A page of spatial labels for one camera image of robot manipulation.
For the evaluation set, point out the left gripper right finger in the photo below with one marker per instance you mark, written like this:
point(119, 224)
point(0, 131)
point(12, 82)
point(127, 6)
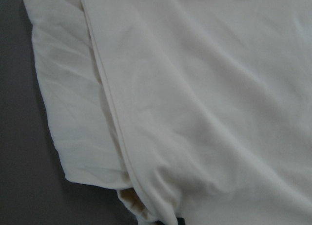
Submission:
point(181, 221)

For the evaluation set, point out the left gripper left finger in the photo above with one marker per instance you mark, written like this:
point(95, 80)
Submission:
point(158, 223)

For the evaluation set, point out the cream long-sleeve printed shirt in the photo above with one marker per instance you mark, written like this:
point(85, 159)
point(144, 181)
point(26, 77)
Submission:
point(193, 109)

